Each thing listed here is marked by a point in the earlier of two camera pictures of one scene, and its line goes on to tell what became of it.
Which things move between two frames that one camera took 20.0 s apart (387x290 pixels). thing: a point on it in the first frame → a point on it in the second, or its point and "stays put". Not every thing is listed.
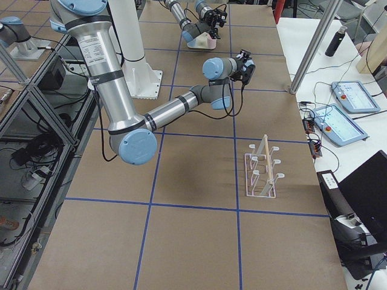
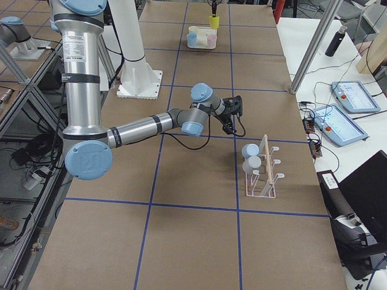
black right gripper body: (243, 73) → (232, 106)
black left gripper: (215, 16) → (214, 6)
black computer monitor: (364, 190) stays put
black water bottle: (336, 41) stays put
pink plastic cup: (211, 43) stays put
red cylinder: (279, 5) stays put
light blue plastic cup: (247, 63) → (249, 150)
